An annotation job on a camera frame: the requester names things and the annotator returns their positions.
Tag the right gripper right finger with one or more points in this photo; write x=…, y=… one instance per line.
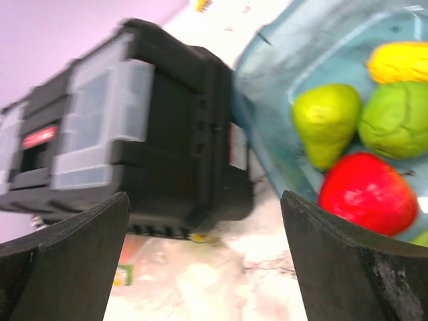
x=348, y=273

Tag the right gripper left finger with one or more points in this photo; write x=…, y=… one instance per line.
x=65, y=271

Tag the green fake fruit slice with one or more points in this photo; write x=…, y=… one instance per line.
x=421, y=239

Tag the red fake fruit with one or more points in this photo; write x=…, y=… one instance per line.
x=364, y=190

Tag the clear plastic bag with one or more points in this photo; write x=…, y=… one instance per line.
x=205, y=278

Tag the yellow fake corn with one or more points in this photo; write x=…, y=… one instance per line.
x=398, y=62

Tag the black plastic toolbox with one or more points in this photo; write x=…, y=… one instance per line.
x=142, y=113

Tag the blue transparent tray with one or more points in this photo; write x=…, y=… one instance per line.
x=311, y=44

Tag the small yellow blue brush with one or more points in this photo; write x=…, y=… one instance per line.
x=201, y=5

